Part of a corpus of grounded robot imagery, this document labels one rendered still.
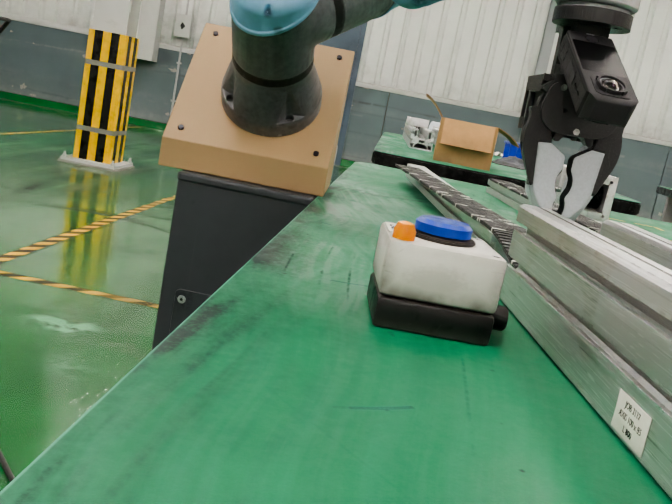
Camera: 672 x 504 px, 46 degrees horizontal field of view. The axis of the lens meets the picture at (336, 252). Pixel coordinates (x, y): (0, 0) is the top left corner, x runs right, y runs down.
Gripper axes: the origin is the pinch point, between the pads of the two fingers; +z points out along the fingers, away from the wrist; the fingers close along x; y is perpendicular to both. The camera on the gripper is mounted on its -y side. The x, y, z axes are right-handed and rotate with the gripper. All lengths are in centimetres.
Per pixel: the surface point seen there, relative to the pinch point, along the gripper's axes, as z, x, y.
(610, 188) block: -1, -36, 86
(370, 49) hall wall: -94, -20, 1089
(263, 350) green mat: 6.1, 23.8, -32.0
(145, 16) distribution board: -84, 301, 1093
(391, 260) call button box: 1.6, 16.9, -23.1
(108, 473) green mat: 6, 28, -48
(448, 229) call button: -0.8, 13.3, -21.1
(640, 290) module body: -1.1, 5.2, -34.2
